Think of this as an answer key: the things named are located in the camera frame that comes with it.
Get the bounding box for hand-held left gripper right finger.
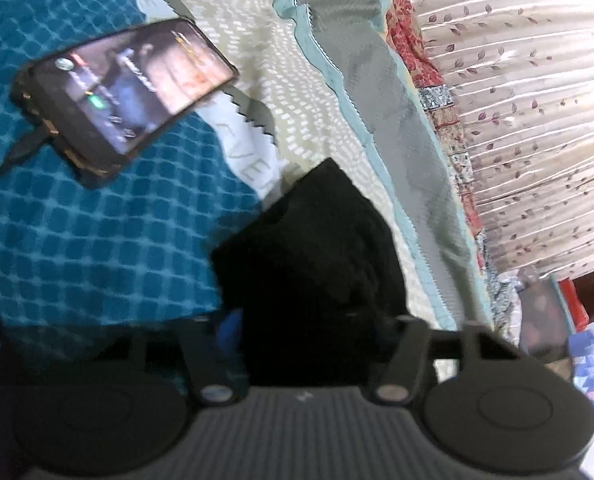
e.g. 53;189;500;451
374;315;524;407

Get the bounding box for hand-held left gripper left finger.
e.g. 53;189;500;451
121;310;251;407

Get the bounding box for black pants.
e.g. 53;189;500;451
211;157;430;391

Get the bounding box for patterned teal beige bedsheet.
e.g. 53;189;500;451
0;0;495;376

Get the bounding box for red box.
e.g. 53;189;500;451
557;277;590;332

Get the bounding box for blue patterned packet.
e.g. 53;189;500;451
567;330;594;402

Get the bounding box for black smartphone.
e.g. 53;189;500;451
11;16;240;190

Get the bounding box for beige leaf print curtain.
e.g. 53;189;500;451
397;0;594;282

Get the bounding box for red floral quilt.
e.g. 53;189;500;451
372;0;508;331

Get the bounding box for black phone cable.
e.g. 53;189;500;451
0;129;54;187

